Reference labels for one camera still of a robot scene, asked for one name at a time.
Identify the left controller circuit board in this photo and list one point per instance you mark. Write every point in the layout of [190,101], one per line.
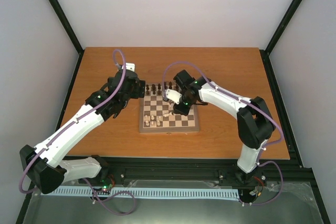
[107,185]

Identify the light blue cable duct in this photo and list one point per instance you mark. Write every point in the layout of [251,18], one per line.
[148,193]

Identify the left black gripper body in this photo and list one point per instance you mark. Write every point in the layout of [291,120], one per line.
[139,92]

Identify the dark chess pieces row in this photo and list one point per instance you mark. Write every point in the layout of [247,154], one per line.
[157,88]

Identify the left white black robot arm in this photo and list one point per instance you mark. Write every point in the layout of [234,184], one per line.
[44,163]

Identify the black aluminium frame rail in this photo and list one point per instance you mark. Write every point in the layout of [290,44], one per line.
[222,171]

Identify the pile of white chess pieces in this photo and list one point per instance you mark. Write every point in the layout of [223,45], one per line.
[168,110]

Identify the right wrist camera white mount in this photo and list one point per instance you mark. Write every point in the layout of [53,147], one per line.
[173,95]

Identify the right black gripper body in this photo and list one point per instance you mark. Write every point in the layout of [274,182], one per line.
[186,109]

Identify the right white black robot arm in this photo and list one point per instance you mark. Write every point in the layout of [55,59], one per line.
[253,116]

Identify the right controller wiring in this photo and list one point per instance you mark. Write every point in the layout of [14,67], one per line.
[258,188]

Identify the wooden folding chess board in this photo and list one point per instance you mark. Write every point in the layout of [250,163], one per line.
[153,105]

